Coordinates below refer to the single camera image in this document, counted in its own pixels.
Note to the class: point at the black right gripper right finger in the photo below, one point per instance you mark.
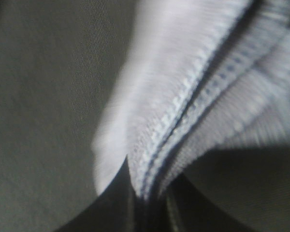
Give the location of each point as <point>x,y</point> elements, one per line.
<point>187,210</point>

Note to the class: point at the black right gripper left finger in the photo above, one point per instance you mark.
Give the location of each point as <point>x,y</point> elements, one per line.
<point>117,209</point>

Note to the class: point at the lavender grey towel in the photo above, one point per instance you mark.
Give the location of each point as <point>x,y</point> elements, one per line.
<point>200,75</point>

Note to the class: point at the black fabric table mat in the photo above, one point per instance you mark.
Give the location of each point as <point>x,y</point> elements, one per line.
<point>59,62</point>

